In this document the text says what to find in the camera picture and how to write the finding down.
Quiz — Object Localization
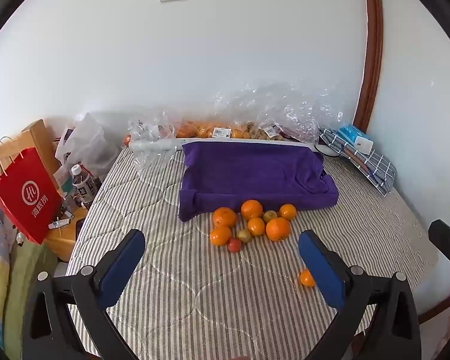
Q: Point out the crumpled clear plastic bag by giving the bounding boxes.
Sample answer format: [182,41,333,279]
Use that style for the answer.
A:
[128,110,178,171]

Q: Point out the green cloth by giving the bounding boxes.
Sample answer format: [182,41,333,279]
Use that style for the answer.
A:
[4,240,76,360]

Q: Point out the white plastic bag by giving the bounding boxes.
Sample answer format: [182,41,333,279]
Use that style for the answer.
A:
[55,112,112,181]

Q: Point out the bag of small brown fruits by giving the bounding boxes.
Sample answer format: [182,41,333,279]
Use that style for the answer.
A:
[249,120,286,142]

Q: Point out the purple towel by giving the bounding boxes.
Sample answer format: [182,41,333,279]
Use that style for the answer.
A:
[178,139,340,223]

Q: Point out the large clear plastic bag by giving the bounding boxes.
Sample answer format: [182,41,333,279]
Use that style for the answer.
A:
[214,80,357,143]

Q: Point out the wooden headboard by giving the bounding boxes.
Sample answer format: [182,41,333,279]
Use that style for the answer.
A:
[0,119,61,181]

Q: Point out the red paper bag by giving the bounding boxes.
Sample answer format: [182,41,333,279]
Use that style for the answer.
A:
[0,139,63,245]

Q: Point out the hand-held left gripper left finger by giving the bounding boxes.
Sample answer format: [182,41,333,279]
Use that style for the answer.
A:
[21,229,146,360]

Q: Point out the bag of red fruits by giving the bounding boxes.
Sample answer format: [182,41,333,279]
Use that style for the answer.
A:
[277,124,319,144]

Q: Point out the dark tea bottle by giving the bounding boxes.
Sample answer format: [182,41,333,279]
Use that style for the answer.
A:
[70,164,98,211]

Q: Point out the striped mattress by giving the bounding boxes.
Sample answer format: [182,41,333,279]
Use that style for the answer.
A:
[65,142,439,360]

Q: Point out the bag of oranges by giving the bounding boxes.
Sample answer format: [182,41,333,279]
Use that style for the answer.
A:
[176,119,256,139]

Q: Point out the white small box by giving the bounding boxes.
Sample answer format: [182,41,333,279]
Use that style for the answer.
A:
[354,136,375,155]

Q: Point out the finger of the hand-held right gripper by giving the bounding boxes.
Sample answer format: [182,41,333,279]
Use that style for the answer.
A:
[428,220,450,302]

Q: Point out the blue tissue pack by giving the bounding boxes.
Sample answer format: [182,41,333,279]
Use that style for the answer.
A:
[337,124,372,147]

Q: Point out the wooden nightstand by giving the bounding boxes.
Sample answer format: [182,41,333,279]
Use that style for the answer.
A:
[44,206,89,263]

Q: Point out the wooden door frame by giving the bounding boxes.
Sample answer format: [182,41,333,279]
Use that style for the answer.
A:
[354,0,384,132]

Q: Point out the checked cloth bag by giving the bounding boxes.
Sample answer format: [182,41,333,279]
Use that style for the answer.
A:
[319,127,397,196]

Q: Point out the large orange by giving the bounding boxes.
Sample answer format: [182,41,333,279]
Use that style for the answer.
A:
[213,207,237,228]
[265,217,291,242]

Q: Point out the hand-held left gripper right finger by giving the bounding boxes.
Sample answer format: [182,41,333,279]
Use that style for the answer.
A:
[298,229,422,360]

